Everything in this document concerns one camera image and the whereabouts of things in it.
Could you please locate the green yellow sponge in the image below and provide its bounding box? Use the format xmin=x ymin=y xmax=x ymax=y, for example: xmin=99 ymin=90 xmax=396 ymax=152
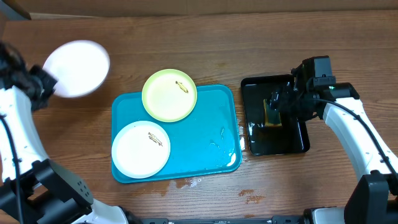
xmin=263 ymin=100 xmax=282 ymax=127

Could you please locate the white plate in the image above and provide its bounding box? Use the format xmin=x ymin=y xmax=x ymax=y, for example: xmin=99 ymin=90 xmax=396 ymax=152
xmin=111 ymin=121 xmax=171 ymax=179
xmin=43 ymin=40 xmax=110 ymax=98

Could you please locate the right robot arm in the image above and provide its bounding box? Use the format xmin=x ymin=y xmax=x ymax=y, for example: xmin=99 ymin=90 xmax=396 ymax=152
xmin=264 ymin=83 xmax=397 ymax=223

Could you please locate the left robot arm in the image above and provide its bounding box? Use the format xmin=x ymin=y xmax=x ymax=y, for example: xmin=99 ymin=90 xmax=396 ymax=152
xmin=1 ymin=42 xmax=141 ymax=224

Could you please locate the black rectangular tray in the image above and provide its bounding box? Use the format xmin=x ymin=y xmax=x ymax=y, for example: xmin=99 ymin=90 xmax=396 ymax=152
xmin=241 ymin=75 xmax=310 ymax=156

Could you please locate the teal plastic tray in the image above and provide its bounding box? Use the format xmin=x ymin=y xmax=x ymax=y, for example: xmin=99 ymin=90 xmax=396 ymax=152
xmin=111 ymin=84 xmax=243 ymax=184

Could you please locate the green rimmed plate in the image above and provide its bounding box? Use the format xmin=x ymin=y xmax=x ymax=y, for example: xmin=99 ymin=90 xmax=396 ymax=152
xmin=142 ymin=69 xmax=198 ymax=123

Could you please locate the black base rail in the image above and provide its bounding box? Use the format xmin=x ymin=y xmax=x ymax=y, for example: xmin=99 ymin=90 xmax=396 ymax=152
xmin=141 ymin=215 xmax=311 ymax=224

